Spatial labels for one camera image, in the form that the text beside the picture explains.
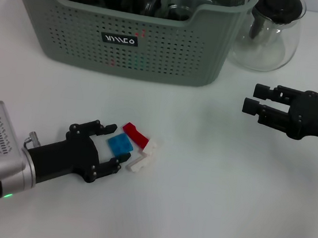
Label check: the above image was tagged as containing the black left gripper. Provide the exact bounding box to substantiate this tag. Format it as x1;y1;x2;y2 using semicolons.
22;111;136;196

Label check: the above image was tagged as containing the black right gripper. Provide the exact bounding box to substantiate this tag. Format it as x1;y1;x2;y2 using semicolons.
238;80;318;143

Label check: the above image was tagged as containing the blue square plate brick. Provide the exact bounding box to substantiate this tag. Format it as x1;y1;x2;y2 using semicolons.
105;131;136;160

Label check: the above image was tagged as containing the long dark red brick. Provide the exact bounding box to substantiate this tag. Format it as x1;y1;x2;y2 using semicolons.
120;121;151;150

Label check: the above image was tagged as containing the white brick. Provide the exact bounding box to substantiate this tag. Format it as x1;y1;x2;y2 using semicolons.
142;137;165;158
126;151;155;175

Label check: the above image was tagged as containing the grey-green perforated storage bin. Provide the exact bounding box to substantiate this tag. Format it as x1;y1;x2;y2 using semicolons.
0;0;261;95

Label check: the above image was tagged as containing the glass teapot with black lid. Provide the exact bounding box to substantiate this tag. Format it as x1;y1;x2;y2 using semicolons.
228;0;308;76

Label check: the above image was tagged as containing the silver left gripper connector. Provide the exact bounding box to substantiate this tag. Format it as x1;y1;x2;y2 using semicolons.
22;130;44;151

